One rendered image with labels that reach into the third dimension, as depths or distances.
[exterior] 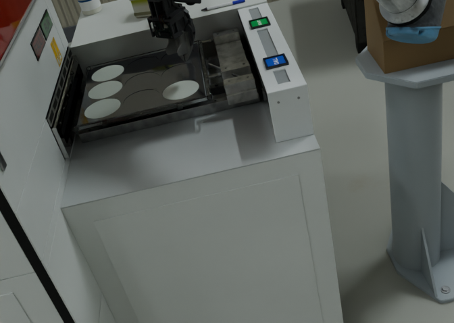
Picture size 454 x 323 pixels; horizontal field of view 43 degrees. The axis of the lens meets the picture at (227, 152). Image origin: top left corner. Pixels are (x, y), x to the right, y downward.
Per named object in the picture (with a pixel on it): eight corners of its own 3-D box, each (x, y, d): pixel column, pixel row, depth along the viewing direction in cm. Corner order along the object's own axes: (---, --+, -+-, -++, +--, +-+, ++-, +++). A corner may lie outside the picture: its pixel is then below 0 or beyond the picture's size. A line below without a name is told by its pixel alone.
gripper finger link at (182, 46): (175, 69, 150) (167, 37, 144) (188, 58, 153) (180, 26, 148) (186, 70, 148) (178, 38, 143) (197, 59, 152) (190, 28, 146)
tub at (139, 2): (134, 19, 185) (128, -2, 181) (142, 9, 191) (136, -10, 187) (155, 16, 183) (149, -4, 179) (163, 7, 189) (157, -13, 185)
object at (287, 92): (276, 143, 137) (267, 93, 129) (245, 50, 183) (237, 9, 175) (314, 134, 137) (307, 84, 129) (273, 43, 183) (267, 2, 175)
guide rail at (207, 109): (82, 143, 156) (78, 134, 154) (82, 139, 158) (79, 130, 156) (260, 101, 155) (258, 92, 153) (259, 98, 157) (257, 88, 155)
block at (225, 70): (223, 81, 156) (221, 71, 154) (221, 75, 159) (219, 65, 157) (251, 74, 156) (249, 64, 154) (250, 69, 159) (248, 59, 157)
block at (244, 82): (226, 94, 149) (223, 84, 148) (225, 88, 152) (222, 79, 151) (256, 88, 149) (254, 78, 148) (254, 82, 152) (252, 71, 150)
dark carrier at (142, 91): (77, 128, 148) (76, 126, 148) (89, 70, 177) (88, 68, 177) (205, 97, 148) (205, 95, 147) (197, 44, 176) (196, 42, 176)
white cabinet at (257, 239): (155, 403, 180) (60, 210, 134) (154, 209, 260) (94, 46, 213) (353, 359, 178) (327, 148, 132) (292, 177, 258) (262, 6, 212)
